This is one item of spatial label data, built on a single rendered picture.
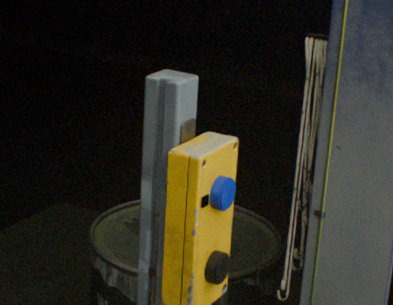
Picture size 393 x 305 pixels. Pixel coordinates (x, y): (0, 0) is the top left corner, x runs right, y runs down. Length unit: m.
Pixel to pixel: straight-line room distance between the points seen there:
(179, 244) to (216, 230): 0.07
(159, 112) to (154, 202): 0.14
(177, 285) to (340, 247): 0.55
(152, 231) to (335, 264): 0.55
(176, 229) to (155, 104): 0.18
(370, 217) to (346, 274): 0.14
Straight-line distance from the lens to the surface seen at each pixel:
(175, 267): 1.28
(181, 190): 1.23
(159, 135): 1.28
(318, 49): 1.73
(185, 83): 1.24
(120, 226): 2.66
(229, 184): 1.26
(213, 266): 1.30
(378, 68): 1.64
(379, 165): 1.68
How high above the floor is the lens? 1.95
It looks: 19 degrees down
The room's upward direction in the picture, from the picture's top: 4 degrees clockwise
